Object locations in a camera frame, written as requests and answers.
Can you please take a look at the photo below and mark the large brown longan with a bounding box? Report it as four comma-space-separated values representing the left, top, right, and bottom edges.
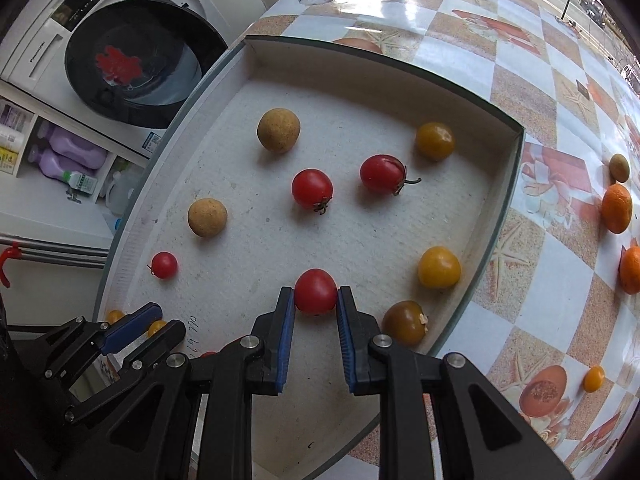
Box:
186, 198, 228, 238

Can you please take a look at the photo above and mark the clear plastic bottle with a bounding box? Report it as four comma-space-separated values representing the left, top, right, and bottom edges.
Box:
104, 165, 143, 217

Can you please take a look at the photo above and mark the purple detergent bottle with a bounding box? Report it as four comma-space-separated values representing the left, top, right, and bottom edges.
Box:
37, 124, 107, 170

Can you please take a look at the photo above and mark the checkered floral tablecloth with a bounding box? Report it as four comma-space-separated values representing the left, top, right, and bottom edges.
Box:
253, 0, 639, 479

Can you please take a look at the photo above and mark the red cherry tomato with stem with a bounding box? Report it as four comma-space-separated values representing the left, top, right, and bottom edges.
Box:
359, 154, 422, 196

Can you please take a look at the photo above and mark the dark olive cherry tomato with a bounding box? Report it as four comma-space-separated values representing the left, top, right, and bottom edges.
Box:
382, 300, 428, 347

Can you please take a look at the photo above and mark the yellow cherry tomato on rose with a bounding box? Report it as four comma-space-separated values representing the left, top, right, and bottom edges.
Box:
582, 365, 605, 393

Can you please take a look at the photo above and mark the green brown longan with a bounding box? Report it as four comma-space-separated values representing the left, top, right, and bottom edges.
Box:
608, 154, 630, 183

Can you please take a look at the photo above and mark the orange mandarin right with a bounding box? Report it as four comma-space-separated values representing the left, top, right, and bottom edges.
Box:
618, 246, 640, 295

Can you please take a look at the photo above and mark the small brown longan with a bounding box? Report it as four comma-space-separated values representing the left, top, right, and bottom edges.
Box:
257, 108, 302, 154

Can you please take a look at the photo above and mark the small red cherry tomato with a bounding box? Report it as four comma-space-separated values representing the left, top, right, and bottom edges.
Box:
292, 169, 333, 214

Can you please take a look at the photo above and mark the orange mandarin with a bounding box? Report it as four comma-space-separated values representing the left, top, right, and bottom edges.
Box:
618, 246, 640, 295
601, 183, 634, 234

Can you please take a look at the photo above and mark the orange yellow cherry tomato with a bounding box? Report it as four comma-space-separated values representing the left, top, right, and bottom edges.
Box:
146, 320, 167, 338

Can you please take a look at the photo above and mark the yellow cherry tomato front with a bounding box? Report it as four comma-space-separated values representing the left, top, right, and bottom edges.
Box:
105, 310, 125, 325

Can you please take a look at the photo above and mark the red cherry tomato below mandarin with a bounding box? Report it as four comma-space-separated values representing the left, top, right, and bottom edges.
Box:
294, 269, 337, 315

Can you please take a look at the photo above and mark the white washing machine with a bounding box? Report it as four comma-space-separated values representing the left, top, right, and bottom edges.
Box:
1, 0, 265, 158

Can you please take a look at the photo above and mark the orange mandarin left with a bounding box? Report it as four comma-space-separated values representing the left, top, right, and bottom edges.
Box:
601, 183, 634, 234

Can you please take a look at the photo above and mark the white shallow tray box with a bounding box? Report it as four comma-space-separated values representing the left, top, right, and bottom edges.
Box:
92, 34, 525, 480

